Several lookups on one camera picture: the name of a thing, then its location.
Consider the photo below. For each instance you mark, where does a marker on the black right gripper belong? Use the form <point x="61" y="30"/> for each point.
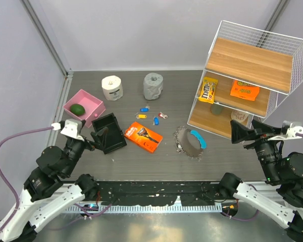
<point x="239" y="132"/>

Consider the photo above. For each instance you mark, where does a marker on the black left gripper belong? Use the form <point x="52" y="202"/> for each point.
<point x="102" y="132"/>

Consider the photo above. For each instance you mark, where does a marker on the metal key organizer blue handle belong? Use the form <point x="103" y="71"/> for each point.
<point x="189" y="142"/>

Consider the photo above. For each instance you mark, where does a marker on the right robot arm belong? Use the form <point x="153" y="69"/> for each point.
<point x="286" y="173"/>

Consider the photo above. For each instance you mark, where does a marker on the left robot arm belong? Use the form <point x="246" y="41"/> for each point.
<point x="27" y="218"/>

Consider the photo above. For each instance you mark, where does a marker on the black plastic bin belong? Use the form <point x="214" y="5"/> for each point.
<point x="115" y="137"/>

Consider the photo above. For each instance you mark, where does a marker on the white paper cup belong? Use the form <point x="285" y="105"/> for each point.
<point x="239" y="116"/>

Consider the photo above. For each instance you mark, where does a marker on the pink drawer box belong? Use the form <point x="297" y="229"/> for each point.
<point x="93" y="107"/>

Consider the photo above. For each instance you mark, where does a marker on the green avocado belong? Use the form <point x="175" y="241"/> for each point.
<point x="77" y="109"/>

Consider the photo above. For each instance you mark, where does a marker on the orange candy bag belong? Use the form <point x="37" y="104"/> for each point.
<point x="244" y="90"/>

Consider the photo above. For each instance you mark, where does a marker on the orange razor box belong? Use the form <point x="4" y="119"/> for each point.
<point x="143" y="137"/>

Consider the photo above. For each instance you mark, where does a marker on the yellow tag key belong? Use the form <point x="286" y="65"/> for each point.
<point x="141" y="116"/>

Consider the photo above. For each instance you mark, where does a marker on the blue tag key upper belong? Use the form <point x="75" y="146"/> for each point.
<point x="145" y="109"/>

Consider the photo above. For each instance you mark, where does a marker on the blue tag key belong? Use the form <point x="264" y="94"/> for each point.
<point x="145" y="109"/>
<point x="156" y="121"/>

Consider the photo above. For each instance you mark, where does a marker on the white toilet paper roll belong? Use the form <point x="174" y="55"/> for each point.
<point x="112" y="88"/>

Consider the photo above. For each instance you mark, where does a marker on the blue tag key lower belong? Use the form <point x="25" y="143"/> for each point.
<point x="156" y="121"/>

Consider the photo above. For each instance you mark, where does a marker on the yellow candy bag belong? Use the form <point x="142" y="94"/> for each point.
<point x="208" y="89"/>

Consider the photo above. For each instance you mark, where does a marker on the grey toilet paper roll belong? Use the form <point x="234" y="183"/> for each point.
<point x="152" y="86"/>

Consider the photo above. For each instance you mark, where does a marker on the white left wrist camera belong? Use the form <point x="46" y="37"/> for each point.
<point x="70" y="128"/>

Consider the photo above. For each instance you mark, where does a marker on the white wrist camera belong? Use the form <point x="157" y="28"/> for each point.
<point x="289" y="131"/>
<point x="70" y="128"/>

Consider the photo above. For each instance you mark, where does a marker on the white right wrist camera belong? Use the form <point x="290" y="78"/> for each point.
<point x="289" y="131"/>

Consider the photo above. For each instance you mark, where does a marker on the black front rail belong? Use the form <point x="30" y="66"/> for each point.
<point x="157" y="193"/>

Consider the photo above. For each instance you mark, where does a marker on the white wire wooden shelf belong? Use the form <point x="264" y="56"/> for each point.
<point x="256" y="71"/>

